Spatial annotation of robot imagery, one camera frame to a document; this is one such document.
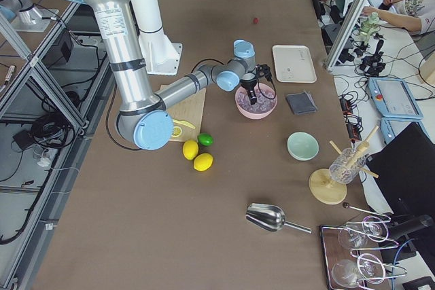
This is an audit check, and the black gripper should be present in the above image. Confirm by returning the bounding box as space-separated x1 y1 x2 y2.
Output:
241 77 257 105

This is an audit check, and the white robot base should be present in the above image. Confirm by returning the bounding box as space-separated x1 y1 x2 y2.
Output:
131 0 182 76

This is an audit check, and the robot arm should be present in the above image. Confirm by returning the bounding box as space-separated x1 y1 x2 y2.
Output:
68 0 256 150
1 0 34 22

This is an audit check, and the pink bowl of ice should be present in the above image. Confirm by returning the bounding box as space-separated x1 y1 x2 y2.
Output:
234 83 277 120

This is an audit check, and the wooden cup stand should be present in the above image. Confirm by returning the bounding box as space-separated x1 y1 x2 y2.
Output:
309 126 379 204

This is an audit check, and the glass cup on stand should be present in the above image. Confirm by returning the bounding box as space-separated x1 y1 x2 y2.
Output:
329 148 366 184

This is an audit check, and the steel ice scoop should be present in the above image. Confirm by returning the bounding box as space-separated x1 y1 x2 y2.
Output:
245 203 312 234

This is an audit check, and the grey folded cloth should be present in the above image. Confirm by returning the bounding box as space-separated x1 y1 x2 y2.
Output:
285 91 317 115

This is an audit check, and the cream rabbit tray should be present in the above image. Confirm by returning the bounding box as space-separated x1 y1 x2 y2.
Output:
272 45 317 84

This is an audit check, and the wooden cutting board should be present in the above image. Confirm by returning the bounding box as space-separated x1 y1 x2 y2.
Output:
167 89 206 142

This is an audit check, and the green lime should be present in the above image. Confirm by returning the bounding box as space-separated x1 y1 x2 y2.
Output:
197 133 214 146

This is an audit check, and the green ceramic bowl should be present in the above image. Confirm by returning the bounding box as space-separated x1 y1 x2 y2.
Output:
287 132 319 161

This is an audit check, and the yellow plastic knife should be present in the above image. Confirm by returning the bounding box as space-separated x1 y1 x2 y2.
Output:
173 119 196 129

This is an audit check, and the yellow lemon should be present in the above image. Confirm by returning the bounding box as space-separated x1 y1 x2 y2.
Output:
182 140 199 160
193 153 213 172

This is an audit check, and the teach pendant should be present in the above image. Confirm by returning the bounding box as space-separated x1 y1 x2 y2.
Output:
380 117 428 145
368 77 423 120

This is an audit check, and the seated person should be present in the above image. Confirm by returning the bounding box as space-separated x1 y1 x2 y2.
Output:
362 0 434 35

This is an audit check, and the wine glass holder rack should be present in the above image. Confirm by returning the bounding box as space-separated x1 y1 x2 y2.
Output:
319 213 407 289

